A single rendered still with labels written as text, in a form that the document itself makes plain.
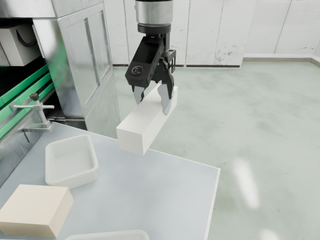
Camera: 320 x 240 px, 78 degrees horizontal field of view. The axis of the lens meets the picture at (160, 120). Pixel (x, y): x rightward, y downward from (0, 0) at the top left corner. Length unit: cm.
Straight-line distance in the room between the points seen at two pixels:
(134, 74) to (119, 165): 53
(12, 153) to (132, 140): 63
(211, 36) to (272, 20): 127
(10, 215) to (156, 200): 43
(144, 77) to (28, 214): 52
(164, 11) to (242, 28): 350
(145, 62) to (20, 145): 73
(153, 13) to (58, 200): 57
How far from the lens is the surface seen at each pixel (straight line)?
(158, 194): 75
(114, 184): 79
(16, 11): 104
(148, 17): 42
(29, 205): 74
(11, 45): 126
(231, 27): 384
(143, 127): 43
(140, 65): 39
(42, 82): 116
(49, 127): 95
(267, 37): 461
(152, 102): 51
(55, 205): 71
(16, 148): 99
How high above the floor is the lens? 137
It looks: 35 degrees down
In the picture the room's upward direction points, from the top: straight up
